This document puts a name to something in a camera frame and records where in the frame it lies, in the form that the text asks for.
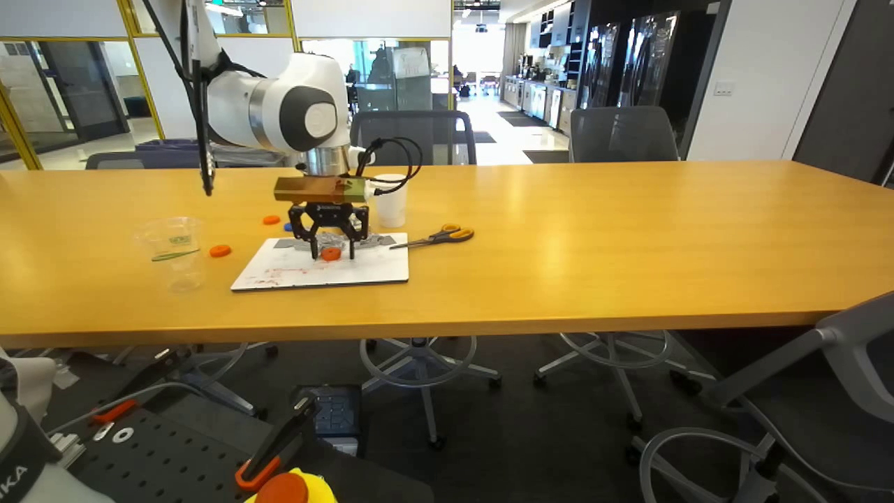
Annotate black perforated mounting board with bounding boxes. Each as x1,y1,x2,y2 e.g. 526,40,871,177
50,394,435,503

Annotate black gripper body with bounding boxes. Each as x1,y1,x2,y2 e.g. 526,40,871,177
285,199,374,237

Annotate black tool with orange handle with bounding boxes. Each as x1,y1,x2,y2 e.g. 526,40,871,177
233,398,318,497

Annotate grey mesh office chair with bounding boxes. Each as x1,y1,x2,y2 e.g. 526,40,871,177
349,109,507,450
637,290,894,503
535,104,720,427

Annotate black glass-door refrigerators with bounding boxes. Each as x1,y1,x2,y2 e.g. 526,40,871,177
578,0,732,160

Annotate grey scissors with orange grip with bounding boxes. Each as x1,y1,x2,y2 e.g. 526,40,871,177
388,222,479,253

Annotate yellow emergency stop button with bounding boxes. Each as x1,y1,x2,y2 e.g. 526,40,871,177
244,465,342,503

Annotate black looped gripper cable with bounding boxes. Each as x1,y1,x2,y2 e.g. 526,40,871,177
359,134,428,199

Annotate white paper cup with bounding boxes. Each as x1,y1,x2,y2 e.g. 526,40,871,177
371,173,410,233

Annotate black cable with silver connector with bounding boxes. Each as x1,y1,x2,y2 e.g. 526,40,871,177
141,0,219,201

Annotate white dry-erase board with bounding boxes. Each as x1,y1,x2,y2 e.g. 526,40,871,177
230,233,414,296

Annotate white housing with lettering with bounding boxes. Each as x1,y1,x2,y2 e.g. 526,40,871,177
0,349,61,503

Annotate tan wrist camera mount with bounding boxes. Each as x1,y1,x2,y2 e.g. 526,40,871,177
272,173,378,205

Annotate yellow metal frame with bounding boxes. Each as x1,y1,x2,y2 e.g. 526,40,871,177
0,0,304,173

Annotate clear glass cup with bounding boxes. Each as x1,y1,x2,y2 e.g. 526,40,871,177
136,216,206,293

